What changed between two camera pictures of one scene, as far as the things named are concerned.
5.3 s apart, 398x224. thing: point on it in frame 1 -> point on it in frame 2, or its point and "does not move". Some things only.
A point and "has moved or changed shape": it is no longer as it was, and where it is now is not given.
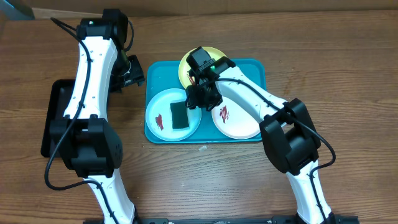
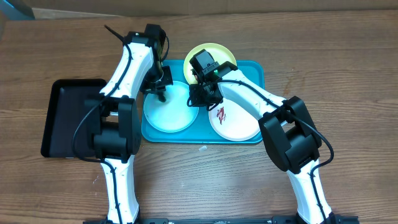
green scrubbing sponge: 180,115 -> 161,98
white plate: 234,121 does not move
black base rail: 282,219 does not move
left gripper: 137,76 -> 147,88
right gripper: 195,102 does not move
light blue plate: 159,119 has moved or changed shape
